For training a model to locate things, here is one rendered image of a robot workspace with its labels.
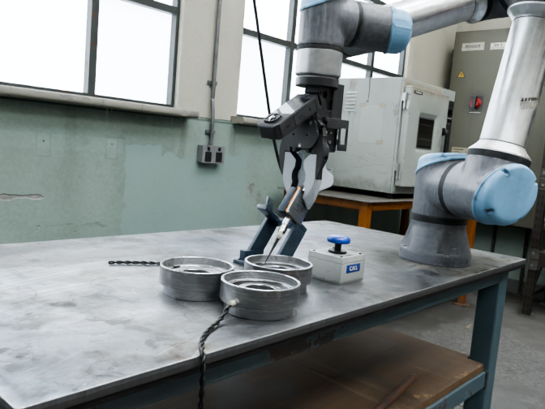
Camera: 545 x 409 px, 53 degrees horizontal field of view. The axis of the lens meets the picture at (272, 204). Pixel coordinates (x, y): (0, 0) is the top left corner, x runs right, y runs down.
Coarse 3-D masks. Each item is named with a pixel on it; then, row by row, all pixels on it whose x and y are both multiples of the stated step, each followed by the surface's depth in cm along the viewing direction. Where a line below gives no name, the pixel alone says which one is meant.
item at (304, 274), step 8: (248, 256) 87; (256, 256) 88; (264, 256) 89; (272, 256) 90; (280, 256) 90; (288, 256) 90; (248, 264) 82; (288, 264) 89; (296, 264) 89; (304, 264) 88; (280, 272) 80; (288, 272) 80; (296, 272) 80; (304, 272) 81; (304, 280) 82; (304, 288) 83
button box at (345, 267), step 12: (312, 252) 94; (324, 252) 93; (336, 252) 93; (348, 252) 95; (312, 264) 94; (324, 264) 92; (336, 264) 91; (348, 264) 91; (360, 264) 94; (312, 276) 94; (324, 276) 92; (336, 276) 91; (348, 276) 92; (360, 276) 95
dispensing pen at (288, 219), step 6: (288, 192) 91; (294, 192) 90; (288, 198) 90; (282, 204) 90; (288, 204) 89; (282, 210) 89; (288, 216) 90; (282, 222) 90; (288, 222) 89; (294, 222) 91; (282, 228) 89; (282, 234) 89; (276, 240) 89; (270, 252) 88
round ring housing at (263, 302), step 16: (240, 272) 77; (256, 272) 78; (272, 272) 78; (224, 288) 70; (240, 288) 68; (256, 288) 75; (272, 288) 74; (224, 304) 72; (240, 304) 68; (256, 304) 68; (272, 304) 68; (288, 304) 69; (256, 320) 69; (272, 320) 69
